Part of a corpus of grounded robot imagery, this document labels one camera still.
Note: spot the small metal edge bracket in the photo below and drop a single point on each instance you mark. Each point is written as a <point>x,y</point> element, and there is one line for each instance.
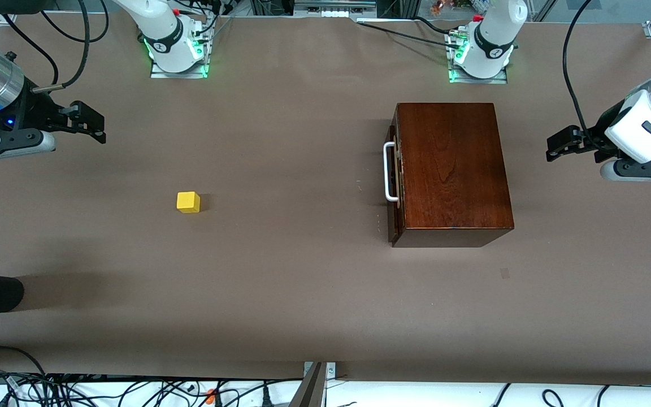
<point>331,370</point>

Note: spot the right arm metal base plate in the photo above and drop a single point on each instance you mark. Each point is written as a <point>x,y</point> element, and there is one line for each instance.
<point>159,73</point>

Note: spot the aluminium frame piece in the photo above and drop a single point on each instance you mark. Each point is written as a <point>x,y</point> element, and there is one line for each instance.
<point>334,5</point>

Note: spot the yellow cube block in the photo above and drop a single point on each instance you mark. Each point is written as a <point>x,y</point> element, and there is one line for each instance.
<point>187,202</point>

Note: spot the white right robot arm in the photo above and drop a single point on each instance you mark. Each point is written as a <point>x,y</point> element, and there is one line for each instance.
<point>164,34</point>

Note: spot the orange connector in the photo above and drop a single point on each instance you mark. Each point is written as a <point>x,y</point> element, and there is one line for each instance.
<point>211,394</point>

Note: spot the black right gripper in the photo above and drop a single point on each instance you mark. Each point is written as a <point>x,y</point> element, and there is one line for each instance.
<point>39,111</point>

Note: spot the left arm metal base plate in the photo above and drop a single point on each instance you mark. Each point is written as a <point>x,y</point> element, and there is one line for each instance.
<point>461,80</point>

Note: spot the dark slanted metal beam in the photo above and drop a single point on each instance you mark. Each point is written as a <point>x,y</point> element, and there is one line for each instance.
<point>308,390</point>

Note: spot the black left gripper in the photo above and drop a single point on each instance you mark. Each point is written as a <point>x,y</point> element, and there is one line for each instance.
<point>601,131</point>

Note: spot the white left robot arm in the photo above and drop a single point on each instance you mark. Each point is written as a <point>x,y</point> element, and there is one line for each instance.
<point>495,34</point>

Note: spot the dark wooden drawer cabinet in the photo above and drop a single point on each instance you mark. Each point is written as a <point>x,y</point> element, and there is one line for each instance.
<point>450,164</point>

